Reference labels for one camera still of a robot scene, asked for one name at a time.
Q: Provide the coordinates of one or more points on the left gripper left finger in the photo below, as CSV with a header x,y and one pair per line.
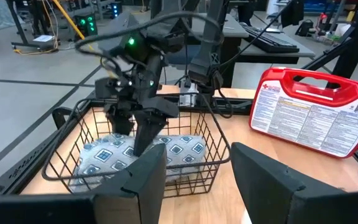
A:
x,y
141,193

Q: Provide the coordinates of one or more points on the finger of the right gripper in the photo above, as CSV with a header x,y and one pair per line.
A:
x,y
121,121
146,133

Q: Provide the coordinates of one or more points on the black keyboard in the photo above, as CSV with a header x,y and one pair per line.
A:
x,y
269,40

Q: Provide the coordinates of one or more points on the black bag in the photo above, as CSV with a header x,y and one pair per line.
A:
x,y
304,28

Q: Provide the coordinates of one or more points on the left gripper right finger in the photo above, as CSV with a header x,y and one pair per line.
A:
x,y
259,186

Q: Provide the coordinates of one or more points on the black box blue lights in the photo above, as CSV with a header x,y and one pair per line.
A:
x,y
116,9

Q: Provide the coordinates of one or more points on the blue-grey patterned soft pack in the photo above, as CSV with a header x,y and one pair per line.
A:
x,y
179,149

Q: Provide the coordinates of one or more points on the grey desk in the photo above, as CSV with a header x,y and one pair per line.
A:
x,y
259,51

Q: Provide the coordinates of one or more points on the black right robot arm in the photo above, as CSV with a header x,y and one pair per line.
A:
x,y
154,65

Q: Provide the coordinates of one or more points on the red first aid kit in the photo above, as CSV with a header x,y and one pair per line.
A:
x,y
306,124

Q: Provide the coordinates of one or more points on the black box green lights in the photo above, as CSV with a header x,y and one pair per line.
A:
x,y
85,26

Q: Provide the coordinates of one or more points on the black floor stand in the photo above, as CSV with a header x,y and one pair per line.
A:
x,y
20,34

